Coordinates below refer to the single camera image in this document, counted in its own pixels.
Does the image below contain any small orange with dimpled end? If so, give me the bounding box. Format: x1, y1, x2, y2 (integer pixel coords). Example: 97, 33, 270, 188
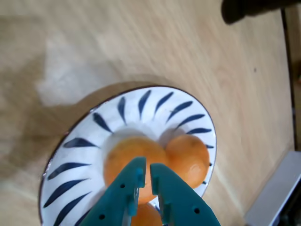
165, 135, 210, 190

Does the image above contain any large orange with scratch line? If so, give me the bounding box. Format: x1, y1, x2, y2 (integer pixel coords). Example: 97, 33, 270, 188
103, 137, 170, 205

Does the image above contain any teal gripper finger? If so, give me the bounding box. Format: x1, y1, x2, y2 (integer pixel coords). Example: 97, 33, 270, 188
150, 163, 222, 226
81, 157, 147, 226

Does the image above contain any grey flat panel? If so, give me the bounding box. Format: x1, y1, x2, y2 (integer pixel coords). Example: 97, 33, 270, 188
244, 150, 301, 226

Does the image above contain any white plate blue leaf pattern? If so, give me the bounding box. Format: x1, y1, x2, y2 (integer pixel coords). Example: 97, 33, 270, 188
39, 85, 217, 226

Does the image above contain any small smooth orange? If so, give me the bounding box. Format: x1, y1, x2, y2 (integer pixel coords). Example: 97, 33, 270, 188
130, 202, 163, 226

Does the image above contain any dark blurry object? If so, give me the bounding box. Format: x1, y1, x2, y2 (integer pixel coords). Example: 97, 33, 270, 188
221, 0, 301, 25

